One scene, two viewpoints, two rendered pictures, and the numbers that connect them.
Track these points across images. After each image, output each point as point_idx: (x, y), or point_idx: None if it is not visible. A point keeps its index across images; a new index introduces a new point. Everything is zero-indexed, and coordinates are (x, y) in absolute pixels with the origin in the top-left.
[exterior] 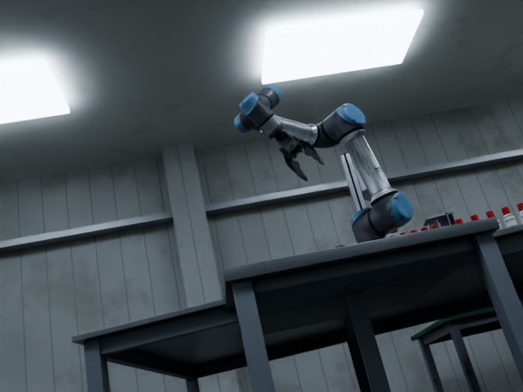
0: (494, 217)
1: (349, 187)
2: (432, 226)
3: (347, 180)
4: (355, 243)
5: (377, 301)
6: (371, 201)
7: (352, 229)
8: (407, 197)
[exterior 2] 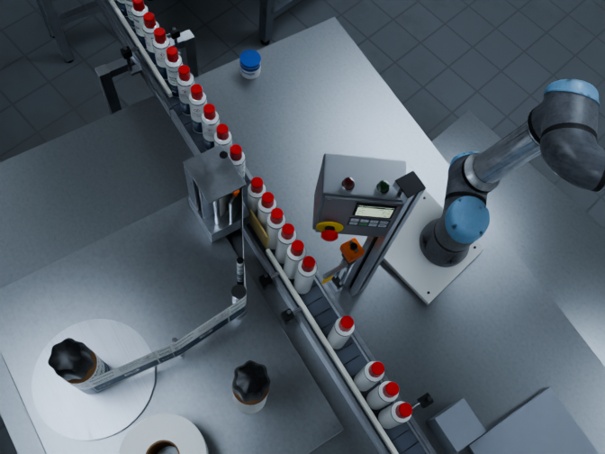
0: (469, 111)
1: (391, 230)
2: (262, 186)
3: (406, 217)
4: (578, 205)
5: None
6: (498, 185)
7: (477, 239)
8: (465, 152)
